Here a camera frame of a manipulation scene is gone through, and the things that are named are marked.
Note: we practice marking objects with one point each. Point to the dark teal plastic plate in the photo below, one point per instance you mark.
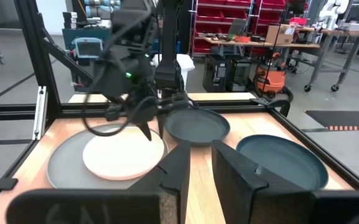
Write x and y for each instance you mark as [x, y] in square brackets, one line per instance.
[198, 126]
[285, 158]

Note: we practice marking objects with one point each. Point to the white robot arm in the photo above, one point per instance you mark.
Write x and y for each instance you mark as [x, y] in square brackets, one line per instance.
[331, 12]

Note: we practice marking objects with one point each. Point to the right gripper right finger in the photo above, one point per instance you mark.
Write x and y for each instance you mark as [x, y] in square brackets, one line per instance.
[235, 186]

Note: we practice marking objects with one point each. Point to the silver aluminium bracket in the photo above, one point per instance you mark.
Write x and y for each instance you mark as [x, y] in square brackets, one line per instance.
[40, 112]

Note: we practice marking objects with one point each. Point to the light blue teach pendant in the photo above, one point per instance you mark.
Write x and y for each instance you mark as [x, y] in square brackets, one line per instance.
[88, 48]

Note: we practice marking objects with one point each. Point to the grey laptop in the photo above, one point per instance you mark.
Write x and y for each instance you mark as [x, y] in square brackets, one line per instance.
[238, 27]

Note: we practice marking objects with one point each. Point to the red storage shelving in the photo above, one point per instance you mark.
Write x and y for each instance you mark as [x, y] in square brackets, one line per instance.
[216, 12]

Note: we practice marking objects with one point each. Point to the white waste bin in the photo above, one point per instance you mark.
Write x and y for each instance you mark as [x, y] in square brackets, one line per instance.
[185, 65]

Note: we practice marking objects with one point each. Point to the black equipment case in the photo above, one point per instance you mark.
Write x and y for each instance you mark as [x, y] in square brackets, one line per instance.
[241, 74]
[215, 73]

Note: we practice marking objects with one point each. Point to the brown cardboard box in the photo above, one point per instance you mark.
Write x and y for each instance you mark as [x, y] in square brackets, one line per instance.
[278, 34]

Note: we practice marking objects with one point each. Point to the wooden workbench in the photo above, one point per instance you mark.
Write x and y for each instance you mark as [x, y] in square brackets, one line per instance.
[338, 32]
[260, 44]

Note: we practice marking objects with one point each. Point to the orange shop vacuum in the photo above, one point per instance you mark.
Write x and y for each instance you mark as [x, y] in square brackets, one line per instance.
[272, 81]

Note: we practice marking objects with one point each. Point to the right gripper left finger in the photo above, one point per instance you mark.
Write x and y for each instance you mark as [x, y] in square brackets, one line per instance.
[173, 186]

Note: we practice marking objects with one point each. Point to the cream plastic plate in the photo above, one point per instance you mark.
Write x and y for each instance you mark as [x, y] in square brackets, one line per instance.
[120, 155]

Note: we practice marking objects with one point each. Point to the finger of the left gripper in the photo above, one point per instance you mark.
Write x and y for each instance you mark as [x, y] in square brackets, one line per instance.
[161, 123]
[144, 129]

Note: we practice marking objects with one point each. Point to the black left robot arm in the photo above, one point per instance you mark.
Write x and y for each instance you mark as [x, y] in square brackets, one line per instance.
[170, 37]

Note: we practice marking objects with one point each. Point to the black hazard-striped floor mat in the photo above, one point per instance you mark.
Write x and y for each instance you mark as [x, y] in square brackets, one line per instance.
[338, 118]

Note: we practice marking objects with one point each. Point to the blue equipment cabinet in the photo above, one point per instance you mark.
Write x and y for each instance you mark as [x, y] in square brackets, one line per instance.
[70, 39]

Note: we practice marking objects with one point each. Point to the large grey plastic plate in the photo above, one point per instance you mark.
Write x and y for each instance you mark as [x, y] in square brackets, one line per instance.
[64, 165]

